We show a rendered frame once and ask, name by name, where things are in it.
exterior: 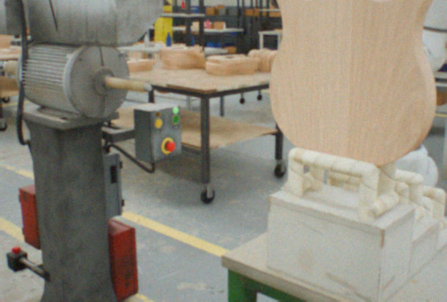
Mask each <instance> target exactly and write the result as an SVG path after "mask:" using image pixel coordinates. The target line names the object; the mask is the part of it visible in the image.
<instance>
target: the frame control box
mask: <svg viewBox="0 0 447 302"><path fill-rule="evenodd" d="M175 106H177V107H178V109H179V111H178V114H174V113H173V108H174V107H175ZM156 110H159V111H160V113H161V115H160V117H159V118H156V117H155V112H156ZM175 116H178V117H179V119H180V120H179V122H178V123H174V121H173V119H174V117H175ZM133 120H134V140H135V158H136V159H135V158H133V156H132V155H131V154H129V153H128V152H126V151H125V150H124V149H122V148H121V147H120V146H119V145H116V144H112V143H111V144H108V145H107V146H106V149H105V151H104V152H103V154H108V153H111V147H113V148H115V149H117V150H119V151H120V152H122V153H123V154H124V155H125V156H126V157H127V158H128V159H129V160H130V161H132V162H133V163H134V164H136V165H137V166H139V167H140V168H141V169H143V170H144V171H146V172H148V173H154V172H155V171H156V162H158V161H163V160H166V159H170V158H173V157H178V156H180V155H181V116H180V105H175V104H171V103H165V102H162V103H158V104H154V105H146V106H141V107H136V108H133ZM157 120H161V122H162V124H161V126H160V127H156V121H157ZM169 141H173V142H175V144H176V147H175V149H174V150H173V151H172V152H169V151H167V149H166V147H165V145H166V144H167V143H168V142H169ZM137 160H139V161H145V162H148V163H150V165H152V169H149V168H147V167H146V166H145V165H143V164H141V163H140V162H139V161H137Z"/></svg>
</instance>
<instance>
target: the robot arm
mask: <svg viewBox="0 0 447 302"><path fill-rule="evenodd" d="M446 38H447V0H433V3H432V5H431V7H430V8H429V11H428V13H427V15H426V17H425V22H424V26H423V32H422V41H423V48H424V51H425V56H426V58H427V61H428V63H429V67H430V69H431V70H432V71H433V74H434V73H435V72H436V71H437V70H439V69H440V68H441V66H442V65H443V63H444V61H445V57H446V48H445V44H446ZM397 169H398V170H400V169H402V171H403V170H405V171H410V172H414V173H420V174H421V175H422V176H423V178H424V180H425V183H424V184H423V185H424V186H429V187H432V188H433V187H434V186H435V184H436V182H437V166H436V163H435V162H434V160H433V159H432V158H431V157H428V152H427V150H426V149H425V147H424V146H423V145H422V144H420V145H419V146H418V147H417V148H416V149H415V150H414V151H413V152H411V153H409V154H408V155H406V156H404V157H402V158H400V159H399V160H397Z"/></svg>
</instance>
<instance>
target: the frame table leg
mask: <svg viewBox="0 0 447 302"><path fill-rule="evenodd" d="M244 286H245V276H243V274H241V273H238V272H235V271H233V270H231V269H227V302H257V292H254V291H252V290H250V289H246V288H245V287H244Z"/></svg>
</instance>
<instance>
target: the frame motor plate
mask: <svg viewBox="0 0 447 302"><path fill-rule="evenodd" d="M40 107H43V106H39V105H32V106H27V107H23V113H22V119H25V120H28V121H33V122H37V123H39V124H43V125H48V126H51V127H54V128H57V129H63V130H66V129H73V128H77V127H82V126H86V125H93V124H97V123H102V122H106V121H114V120H118V119H120V114H119V112H117V111H116V112H115V113H113V114H112V115H109V116H107V117H103V118H86V119H81V120H77V121H75V120H71V119H68V118H67V117H59V116H55V115H51V114H47V113H42V112H38V111H37V109H39V108H40ZM16 114H17V108H16V109H12V116H13V117H16Z"/></svg>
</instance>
